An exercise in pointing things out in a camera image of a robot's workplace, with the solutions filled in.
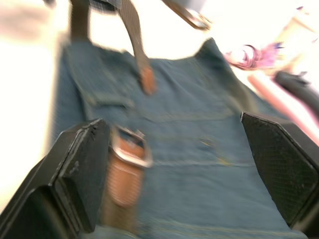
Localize clear box with brown base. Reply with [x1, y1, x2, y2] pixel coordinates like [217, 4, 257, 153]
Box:
[161, 0, 212, 31]

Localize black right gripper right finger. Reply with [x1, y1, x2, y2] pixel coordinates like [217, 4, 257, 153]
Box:
[240, 111, 319, 239]

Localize blue denim shorts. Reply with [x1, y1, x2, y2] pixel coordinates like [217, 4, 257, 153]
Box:
[53, 37, 310, 239]

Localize brown braided belt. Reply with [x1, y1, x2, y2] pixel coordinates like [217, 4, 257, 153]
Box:
[68, 0, 158, 234]

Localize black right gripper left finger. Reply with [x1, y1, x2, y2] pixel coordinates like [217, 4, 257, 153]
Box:
[0, 118, 111, 239]

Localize black handheld controller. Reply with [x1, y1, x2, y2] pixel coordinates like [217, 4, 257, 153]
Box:
[275, 71, 319, 110]

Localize cream bottle with purple lid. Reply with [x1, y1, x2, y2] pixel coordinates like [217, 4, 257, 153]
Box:
[274, 4, 319, 53]

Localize pink folded cloth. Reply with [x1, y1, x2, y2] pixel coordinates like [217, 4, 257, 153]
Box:
[248, 74, 319, 147]

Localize pink bundle with black bands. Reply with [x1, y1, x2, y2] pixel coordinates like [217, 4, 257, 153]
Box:
[224, 43, 277, 73]

